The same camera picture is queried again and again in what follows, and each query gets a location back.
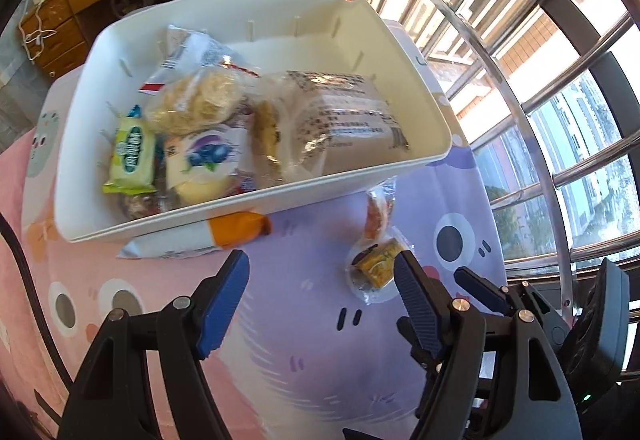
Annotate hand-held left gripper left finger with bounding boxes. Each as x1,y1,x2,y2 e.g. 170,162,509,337
57,250,251,440

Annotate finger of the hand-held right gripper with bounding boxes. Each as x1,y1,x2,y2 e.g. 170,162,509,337
453,266,572,354
396,314,442,374

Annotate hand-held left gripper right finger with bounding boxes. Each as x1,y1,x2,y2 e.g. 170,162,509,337
393,250,583,440

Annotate clear packet yellow label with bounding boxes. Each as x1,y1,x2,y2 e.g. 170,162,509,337
346,236,416,305

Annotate clear packet red-brown snack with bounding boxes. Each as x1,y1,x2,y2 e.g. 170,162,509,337
120,190,181,221

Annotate blueberry print cake packet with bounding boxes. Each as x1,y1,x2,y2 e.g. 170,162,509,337
165,127,256,206

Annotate green pastry packet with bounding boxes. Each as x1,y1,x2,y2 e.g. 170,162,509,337
102,112,158,195

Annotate large clear bread packet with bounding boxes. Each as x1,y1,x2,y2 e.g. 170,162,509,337
252,70,411,181

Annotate white plastic bin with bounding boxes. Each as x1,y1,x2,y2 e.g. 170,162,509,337
52,0,453,243

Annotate clear rice cracker packet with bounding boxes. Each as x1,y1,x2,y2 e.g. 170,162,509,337
145,67,251,136

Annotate white and orange packet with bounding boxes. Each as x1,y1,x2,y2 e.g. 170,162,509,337
117,211,273,261

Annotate cartoon printed mat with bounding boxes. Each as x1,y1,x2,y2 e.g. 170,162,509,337
0,20,511,440

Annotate clear packet orange round snack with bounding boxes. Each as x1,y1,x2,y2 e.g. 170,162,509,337
364,185,398,241

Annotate metal window bars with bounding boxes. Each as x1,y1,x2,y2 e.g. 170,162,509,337
320,0,640,301

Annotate clear packet red stripe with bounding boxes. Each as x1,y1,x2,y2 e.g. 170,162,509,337
139,24,261,96

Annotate black cable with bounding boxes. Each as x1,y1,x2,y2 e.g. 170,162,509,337
0,215,76,386

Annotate white cable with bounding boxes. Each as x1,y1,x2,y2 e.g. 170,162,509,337
20,2,57,63

